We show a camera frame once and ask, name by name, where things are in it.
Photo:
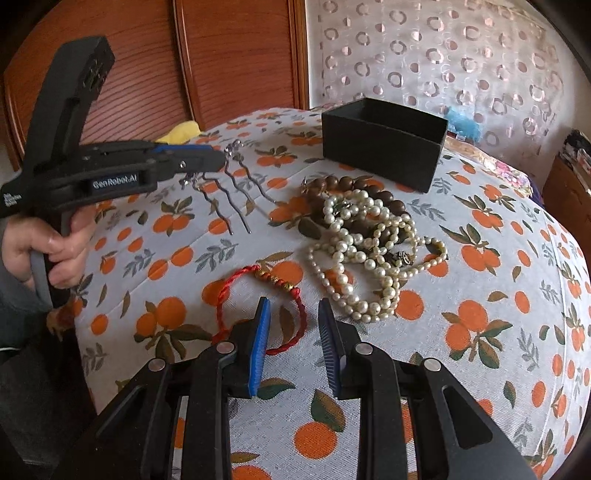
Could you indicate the pile of clothes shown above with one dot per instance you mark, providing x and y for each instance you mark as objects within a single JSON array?
[{"x": 577, "y": 147}]

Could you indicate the silver hairpin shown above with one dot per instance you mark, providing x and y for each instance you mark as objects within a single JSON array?
[
  {"x": 217, "y": 205},
  {"x": 238, "y": 189},
  {"x": 258, "y": 182}
]

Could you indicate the person's left hand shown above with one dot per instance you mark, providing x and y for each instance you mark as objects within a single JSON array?
[{"x": 27, "y": 247}]

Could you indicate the wooden wardrobe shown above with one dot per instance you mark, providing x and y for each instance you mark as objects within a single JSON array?
[{"x": 207, "y": 60}]

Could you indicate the orange fruit print cloth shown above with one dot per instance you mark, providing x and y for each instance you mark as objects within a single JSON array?
[{"x": 461, "y": 323}]

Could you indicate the wooden cabinet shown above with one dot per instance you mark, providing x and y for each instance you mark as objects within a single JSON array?
[{"x": 565, "y": 189}]

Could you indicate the floral quilt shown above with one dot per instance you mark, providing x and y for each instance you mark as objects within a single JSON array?
[{"x": 489, "y": 166}]

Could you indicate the circle pattern wall curtain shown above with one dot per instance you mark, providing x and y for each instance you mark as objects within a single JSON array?
[{"x": 438, "y": 50}]

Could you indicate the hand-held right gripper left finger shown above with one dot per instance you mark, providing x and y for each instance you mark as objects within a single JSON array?
[{"x": 258, "y": 344}]

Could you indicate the black cardboard box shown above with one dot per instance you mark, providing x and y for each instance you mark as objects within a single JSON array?
[{"x": 378, "y": 152}]

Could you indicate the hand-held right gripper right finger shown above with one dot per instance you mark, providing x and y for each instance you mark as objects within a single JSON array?
[{"x": 328, "y": 344}]

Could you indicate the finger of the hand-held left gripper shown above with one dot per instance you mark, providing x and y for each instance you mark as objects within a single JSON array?
[
  {"x": 184, "y": 148},
  {"x": 203, "y": 161}
]

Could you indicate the yellow plush toy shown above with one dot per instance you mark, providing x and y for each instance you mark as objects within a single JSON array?
[{"x": 178, "y": 131}]

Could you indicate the blue plastic bag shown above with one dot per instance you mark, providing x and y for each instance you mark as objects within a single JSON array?
[{"x": 461, "y": 122}]

